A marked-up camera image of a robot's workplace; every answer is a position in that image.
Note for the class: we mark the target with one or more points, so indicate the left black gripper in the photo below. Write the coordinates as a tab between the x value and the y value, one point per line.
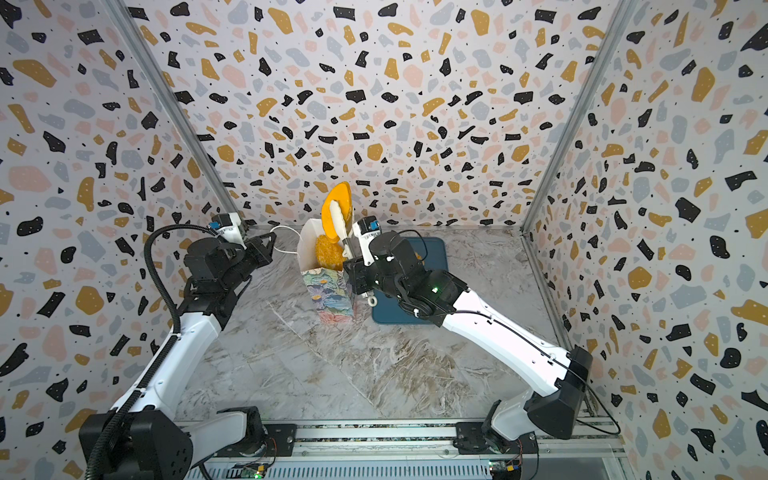
261	254

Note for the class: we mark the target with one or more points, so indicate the large round bread loaf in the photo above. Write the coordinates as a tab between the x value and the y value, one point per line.
329	254

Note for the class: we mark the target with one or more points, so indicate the orange oval bread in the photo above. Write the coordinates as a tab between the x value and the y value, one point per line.
337	211

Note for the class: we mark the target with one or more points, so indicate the floral paper bag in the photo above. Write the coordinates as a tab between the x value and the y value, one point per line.
328	289

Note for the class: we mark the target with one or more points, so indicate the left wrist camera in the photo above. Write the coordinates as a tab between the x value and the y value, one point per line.
229	227

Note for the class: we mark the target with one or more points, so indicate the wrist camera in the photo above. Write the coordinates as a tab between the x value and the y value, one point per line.
364	232
229	227

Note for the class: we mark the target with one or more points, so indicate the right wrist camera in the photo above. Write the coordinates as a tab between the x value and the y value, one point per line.
364	232

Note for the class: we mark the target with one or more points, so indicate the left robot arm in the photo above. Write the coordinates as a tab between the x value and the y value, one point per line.
138	437

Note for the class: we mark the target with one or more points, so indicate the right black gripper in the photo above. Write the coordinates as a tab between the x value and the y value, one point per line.
359	276

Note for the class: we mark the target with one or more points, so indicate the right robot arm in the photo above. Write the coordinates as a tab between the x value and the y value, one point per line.
557	379

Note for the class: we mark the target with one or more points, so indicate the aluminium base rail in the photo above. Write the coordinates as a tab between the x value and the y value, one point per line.
413	449

